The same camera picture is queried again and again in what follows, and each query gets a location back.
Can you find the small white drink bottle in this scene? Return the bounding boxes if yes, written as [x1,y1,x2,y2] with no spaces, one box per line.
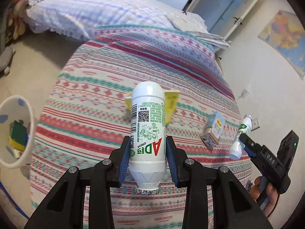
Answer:
[228,114,253,161]

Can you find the large white AD bottle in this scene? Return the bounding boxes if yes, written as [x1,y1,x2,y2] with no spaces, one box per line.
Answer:
[129,81,166,195]

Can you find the blue milk carton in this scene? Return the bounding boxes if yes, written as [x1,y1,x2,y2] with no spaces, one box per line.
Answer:
[201,111,225,149]

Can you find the yellow paper cup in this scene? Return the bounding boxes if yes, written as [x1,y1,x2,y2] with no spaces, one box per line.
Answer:
[124,90,180,125]

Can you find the white blue trash bin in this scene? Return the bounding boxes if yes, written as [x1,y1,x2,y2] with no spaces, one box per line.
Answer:
[1,95,37,169]

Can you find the person right hand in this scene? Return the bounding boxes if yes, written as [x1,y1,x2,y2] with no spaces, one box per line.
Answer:
[250,176,280,218]

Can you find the striped patterned bedspread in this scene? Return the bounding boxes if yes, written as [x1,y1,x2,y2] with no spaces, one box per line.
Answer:
[29,25,254,229]

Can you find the green yellow sponge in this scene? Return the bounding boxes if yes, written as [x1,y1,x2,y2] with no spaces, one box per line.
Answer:
[9,120,28,152]

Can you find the world map poster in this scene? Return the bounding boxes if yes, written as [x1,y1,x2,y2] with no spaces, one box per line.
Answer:
[258,10,305,80]

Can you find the purple checked quilt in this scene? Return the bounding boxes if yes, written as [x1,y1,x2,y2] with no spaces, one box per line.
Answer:
[24,0,207,40]

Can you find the stuffed toy animals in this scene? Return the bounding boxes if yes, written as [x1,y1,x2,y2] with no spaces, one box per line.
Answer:
[7,0,26,40]

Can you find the wall power socket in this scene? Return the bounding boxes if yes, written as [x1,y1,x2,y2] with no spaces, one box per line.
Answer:
[252,118,261,131]

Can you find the blue strap on floor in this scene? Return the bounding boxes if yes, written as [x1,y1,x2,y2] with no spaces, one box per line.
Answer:
[0,180,31,220]

